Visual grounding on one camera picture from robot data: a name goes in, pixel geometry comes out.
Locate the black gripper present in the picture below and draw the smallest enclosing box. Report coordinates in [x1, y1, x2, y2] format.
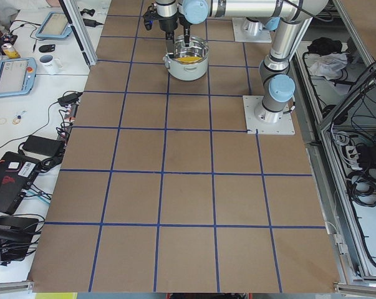
[158, 15, 178, 59]
[179, 14, 191, 47]

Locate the yellow corn cob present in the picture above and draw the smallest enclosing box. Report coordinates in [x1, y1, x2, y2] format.
[176, 56, 203, 64]

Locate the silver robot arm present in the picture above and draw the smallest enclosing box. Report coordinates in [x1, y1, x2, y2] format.
[143, 0, 327, 123]

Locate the pale green electric pot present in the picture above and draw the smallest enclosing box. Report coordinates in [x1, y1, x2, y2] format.
[163, 35, 209, 81]

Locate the blue teach pendant far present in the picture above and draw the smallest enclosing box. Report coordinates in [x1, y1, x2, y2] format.
[36, 12, 72, 40]

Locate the blue teach pendant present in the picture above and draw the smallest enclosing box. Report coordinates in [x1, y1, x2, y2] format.
[0, 57, 37, 98]
[36, 12, 72, 40]

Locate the white mug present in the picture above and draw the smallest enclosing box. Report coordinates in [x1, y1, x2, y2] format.
[39, 54, 63, 75]

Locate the black computer mouse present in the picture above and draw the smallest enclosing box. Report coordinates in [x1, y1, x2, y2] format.
[39, 44, 55, 53]

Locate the black cloth bundle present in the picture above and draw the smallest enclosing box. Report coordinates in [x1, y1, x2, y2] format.
[307, 37, 342, 55]

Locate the white crumpled cloth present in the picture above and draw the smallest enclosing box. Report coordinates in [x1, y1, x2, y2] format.
[309, 54, 348, 80]

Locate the blue teach pendant near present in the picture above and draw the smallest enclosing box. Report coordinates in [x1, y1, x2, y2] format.
[0, 57, 37, 98]

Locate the yellow drink can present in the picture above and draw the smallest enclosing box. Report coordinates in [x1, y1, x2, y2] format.
[1, 43, 21, 59]

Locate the black power adapter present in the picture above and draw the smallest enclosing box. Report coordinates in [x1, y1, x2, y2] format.
[22, 135, 65, 156]

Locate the black laptop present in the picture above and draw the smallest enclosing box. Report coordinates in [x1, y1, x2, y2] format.
[0, 151, 40, 215]

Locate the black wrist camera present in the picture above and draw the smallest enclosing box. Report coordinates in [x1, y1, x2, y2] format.
[143, 4, 157, 31]

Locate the aluminium frame post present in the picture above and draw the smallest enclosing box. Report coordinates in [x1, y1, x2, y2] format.
[59, 0, 97, 67]

